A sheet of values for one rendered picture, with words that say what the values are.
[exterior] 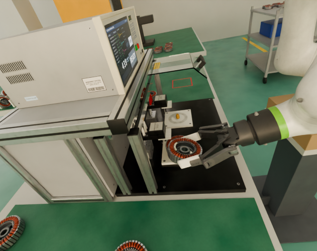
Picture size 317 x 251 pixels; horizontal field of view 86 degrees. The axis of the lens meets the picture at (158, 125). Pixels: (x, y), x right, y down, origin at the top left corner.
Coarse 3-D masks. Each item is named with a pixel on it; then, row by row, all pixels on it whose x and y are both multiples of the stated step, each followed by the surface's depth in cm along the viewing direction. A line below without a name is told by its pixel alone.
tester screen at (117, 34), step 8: (120, 24) 55; (112, 32) 47; (120, 32) 54; (128, 32) 63; (112, 40) 47; (120, 40) 53; (112, 48) 46; (120, 48) 52; (120, 56) 52; (128, 56) 60; (120, 64) 51; (128, 64) 59; (120, 72) 50
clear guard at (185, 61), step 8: (168, 56) 94; (176, 56) 91; (184, 56) 88; (192, 56) 89; (152, 64) 88; (160, 64) 85; (168, 64) 83; (176, 64) 81; (184, 64) 79; (192, 64) 77; (152, 72) 78; (160, 72) 76; (200, 72) 75
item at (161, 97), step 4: (156, 96) 90; (160, 96) 89; (164, 96) 88; (156, 100) 87; (160, 100) 86; (164, 100) 85; (140, 104) 91; (148, 104) 90; (152, 104) 89; (156, 104) 87; (160, 104) 87; (164, 104) 87; (168, 104) 89; (148, 108) 89; (152, 108) 88; (164, 108) 88; (148, 112) 91
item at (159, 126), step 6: (150, 126) 70; (156, 126) 69; (162, 126) 68; (150, 132) 67; (156, 132) 67; (162, 132) 67; (168, 132) 71; (144, 138) 69; (150, 138) 69; (156, 138) 68; (162, 138) 68; (168, 138) 69; (144, 144) 73
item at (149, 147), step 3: (147, 141) 77; (150, 141) 77; (147, 144) 76; (150, 144) 75; (147, 147) 74; (150, 147) 75; (153, 147) 81; (147, 150) 73; (150, 150) 74; (150, 153) 74; (150, 156) 75
